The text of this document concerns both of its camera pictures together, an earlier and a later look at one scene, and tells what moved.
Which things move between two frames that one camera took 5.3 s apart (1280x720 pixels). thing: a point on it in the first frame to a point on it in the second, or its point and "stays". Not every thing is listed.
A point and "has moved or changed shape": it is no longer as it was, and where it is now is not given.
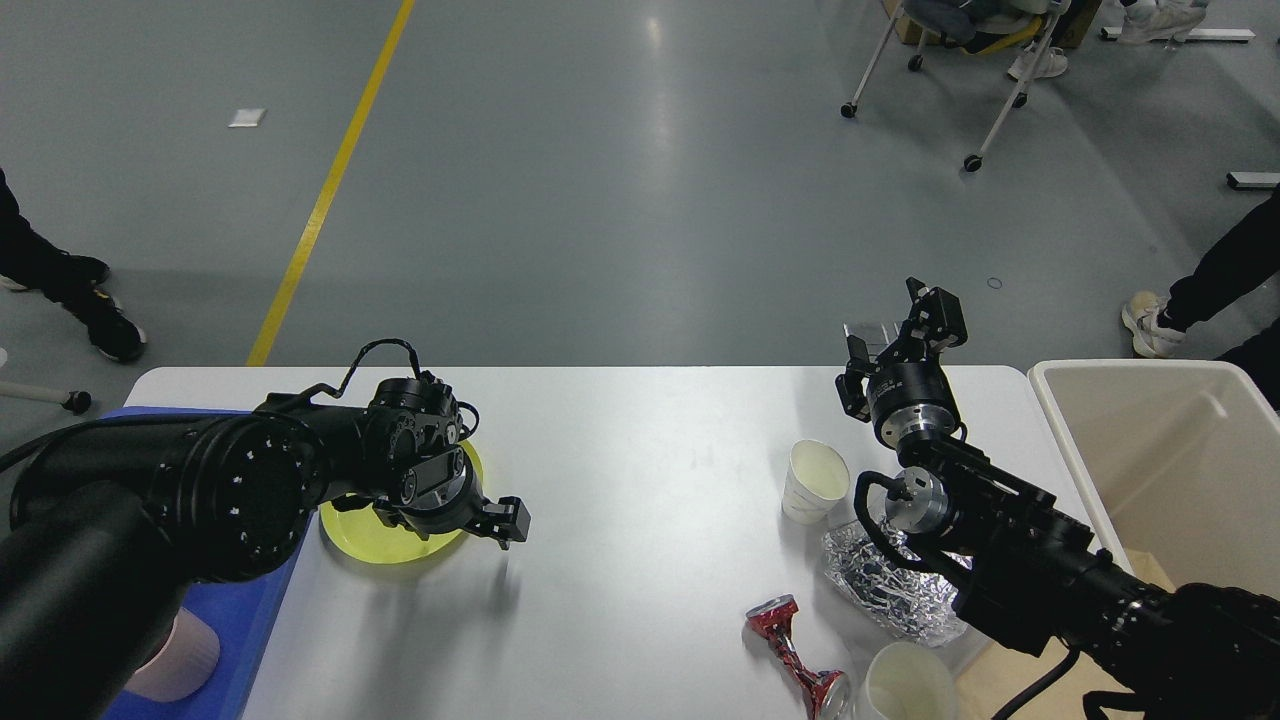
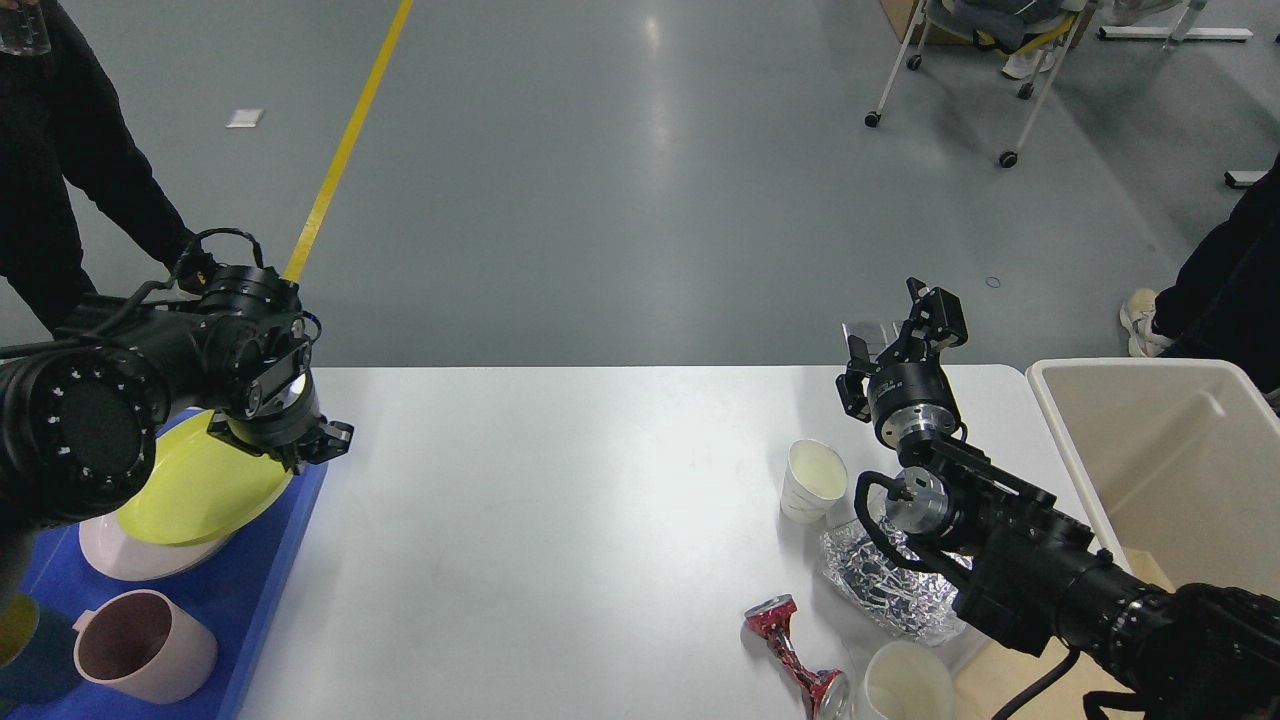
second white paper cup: x=909 y=681 stays
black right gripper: x=910 y=396 stays
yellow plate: x=363 y=534 has moved or changed shape
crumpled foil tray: x=904 y=598 stays
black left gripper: x=440 y=491 to x=279 y=414
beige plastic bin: x=1176 y=462 stays
